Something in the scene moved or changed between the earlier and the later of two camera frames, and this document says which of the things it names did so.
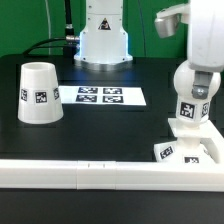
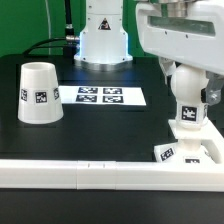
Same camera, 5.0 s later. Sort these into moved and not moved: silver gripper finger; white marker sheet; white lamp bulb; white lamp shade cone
Moved: white lamp bulb; silver gripper finger
Not moved: white marker sheet; white lamp shade cone
